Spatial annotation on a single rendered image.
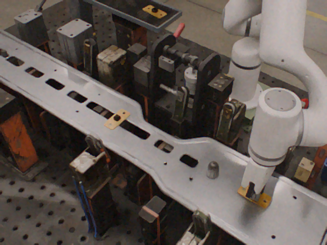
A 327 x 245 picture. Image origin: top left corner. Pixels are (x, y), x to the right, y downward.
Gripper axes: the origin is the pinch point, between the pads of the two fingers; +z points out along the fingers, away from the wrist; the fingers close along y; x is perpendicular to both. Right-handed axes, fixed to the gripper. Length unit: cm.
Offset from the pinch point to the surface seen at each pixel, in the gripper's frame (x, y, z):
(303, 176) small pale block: 8.4, -10.8, 0.0
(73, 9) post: -96, -30, -3
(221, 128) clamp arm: -18.4, -13.7, 1.1
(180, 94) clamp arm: -32.5, -13.0, -5.4
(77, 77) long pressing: -70, -7, 3
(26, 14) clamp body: -107, -17, -3
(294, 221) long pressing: 11.4, 0.6, 3.3
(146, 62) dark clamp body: -50, -19, -5
